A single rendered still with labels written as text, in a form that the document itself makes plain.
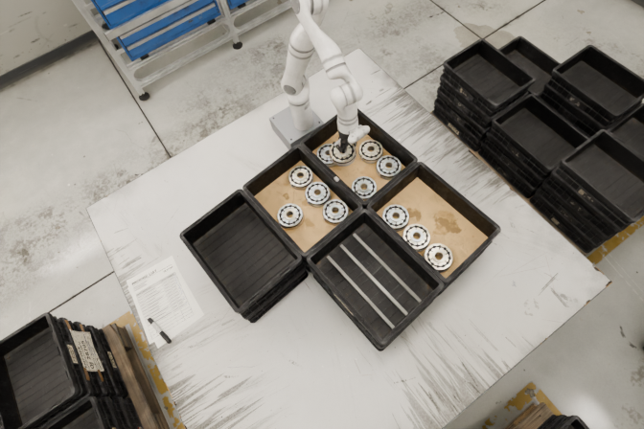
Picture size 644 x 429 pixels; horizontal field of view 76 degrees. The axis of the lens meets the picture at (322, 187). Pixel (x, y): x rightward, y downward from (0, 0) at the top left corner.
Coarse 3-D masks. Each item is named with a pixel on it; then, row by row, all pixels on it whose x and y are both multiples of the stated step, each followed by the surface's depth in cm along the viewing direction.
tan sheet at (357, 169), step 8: (336, 136) 185; (368, 136) 184; (360, 144) 182; (384, 152) 179; (360, 160) 178; (336, 168) 177; (344, 168) 177; (352, 168) 177; (360, 168) 176; (368, 168) 176; (344, 176) 175; (352, 176) 175; (360, 176) 175; (368, 176) 174; (376, 176) 174; (384, 184) 172
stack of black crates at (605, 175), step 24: (600, 144) 207; (624, 144) 197; (576, 168) 205; (600, 168) 204; (624, 168) 203; (552, 192) 214; (576, 192) 200; (600, 192) 187; (624, 192) 197; (552, 216) 225; (576, 216) 210; (600, 216) 195; (624, 216) 183; (576, 240) 221; (600, 240) 205
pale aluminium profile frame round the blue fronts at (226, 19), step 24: (72, 0) 239; (216, 0) 296; (264, 0) 315; (288, 0) 333; (96, 24) 256; (216, 24) 307; (168, 48) 297; (240, 48) 332; (168, 72) 311; (144, 96) 315
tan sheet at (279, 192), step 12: (276, 180) 177; (288, 180) 177; (264, 192) 175; (276, 192) 174; (288, 192) 174; (300, 192) 173; (264, 204) 172; (276, 204) 172; (300, 204) 171; (276, 216) 169; (288, 216) 169; (312, 216) 168; (300, 228) 166; (312, 228) 166; (324, 228) 165; (300, 240) 164; (312, 240) 163
